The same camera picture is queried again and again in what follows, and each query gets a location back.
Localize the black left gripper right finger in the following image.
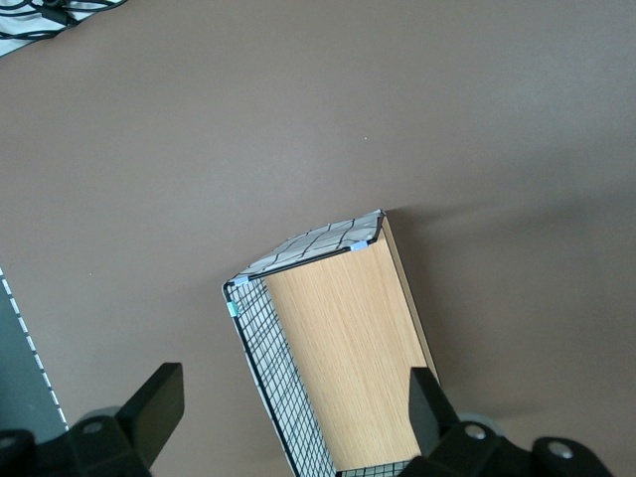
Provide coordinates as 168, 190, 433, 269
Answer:
397, 366, 610, 477

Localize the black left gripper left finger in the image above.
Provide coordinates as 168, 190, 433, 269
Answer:
0, 362, 187, 477

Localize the light wooden step shelf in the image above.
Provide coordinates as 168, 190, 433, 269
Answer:
265, 214, 441, 471

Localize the brown table cover mat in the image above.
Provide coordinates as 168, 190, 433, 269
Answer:
0, 0, 636, 477

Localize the black wire mesh basket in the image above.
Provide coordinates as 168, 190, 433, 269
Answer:
220, 209, 441, 477

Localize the black cable bundle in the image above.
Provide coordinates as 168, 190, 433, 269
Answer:
0, 0, 125, 44

